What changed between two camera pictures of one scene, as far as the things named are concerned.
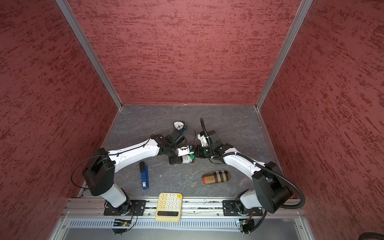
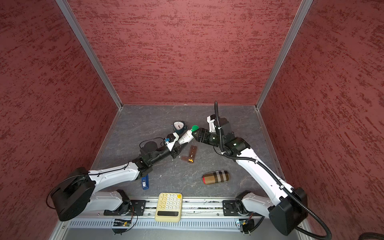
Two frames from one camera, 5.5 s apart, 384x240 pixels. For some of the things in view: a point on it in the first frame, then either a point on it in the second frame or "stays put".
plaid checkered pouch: (218, 176) stays put
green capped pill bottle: (187, 159) -> (188, 136)
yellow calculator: (169, 207) stays put
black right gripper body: (205, 152) -> (209, 138)
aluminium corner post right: (303, 10) stays put
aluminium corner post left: (90, 49) stays put
